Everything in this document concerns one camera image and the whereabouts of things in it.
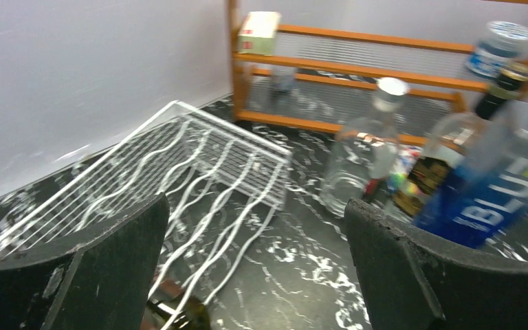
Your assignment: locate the white wire wine rack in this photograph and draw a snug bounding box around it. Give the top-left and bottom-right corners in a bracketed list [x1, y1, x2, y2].
[0, 100, 293, 330]

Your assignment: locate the clear glass bottle silver cap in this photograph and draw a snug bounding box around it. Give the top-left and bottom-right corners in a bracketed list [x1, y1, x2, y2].
[319, 77, 410, 217]

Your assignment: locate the orange wooden shelf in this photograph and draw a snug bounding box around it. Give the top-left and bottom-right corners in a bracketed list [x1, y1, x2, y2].
[225, 1, 528, 145]

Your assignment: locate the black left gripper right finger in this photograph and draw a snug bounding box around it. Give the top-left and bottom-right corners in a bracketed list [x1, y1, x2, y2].
[344, 198, 528, 329]

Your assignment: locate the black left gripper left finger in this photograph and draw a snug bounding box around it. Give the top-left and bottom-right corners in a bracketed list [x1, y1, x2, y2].
[0, 195, 169, 329]

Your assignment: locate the blue white ceramic jar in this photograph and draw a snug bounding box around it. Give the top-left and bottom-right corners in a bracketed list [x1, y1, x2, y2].
[465, 21, 528, 78]

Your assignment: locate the white red small box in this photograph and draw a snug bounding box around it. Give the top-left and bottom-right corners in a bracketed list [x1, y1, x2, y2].
[237, 11, 282, 56]

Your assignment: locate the blue labelled clear bottle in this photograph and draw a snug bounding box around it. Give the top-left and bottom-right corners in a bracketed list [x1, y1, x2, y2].
[412, 102, 528, 248]

